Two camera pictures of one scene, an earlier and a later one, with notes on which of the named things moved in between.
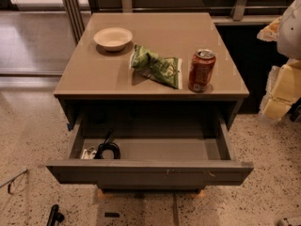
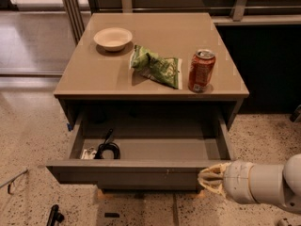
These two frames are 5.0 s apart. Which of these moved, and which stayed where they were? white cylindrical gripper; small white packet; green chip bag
Moved: white cylindrical gripper
Stayed: small white packet; green chip bag
